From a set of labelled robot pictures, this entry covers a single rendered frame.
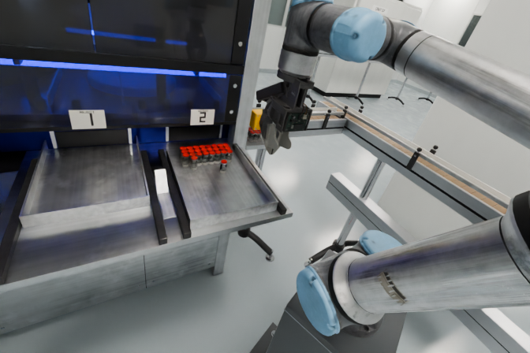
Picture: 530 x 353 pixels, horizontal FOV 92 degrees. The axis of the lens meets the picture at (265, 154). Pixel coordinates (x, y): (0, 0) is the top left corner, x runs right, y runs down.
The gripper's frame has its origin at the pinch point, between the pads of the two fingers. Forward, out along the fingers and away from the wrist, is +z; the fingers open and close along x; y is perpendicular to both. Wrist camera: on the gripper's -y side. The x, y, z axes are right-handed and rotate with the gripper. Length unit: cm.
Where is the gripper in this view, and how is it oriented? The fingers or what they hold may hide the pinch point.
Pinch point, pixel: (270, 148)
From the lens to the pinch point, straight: 65.4
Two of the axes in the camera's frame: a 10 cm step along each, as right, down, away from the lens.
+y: 4.6, 5.3, -7.1
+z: -1.9, 8.4, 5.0
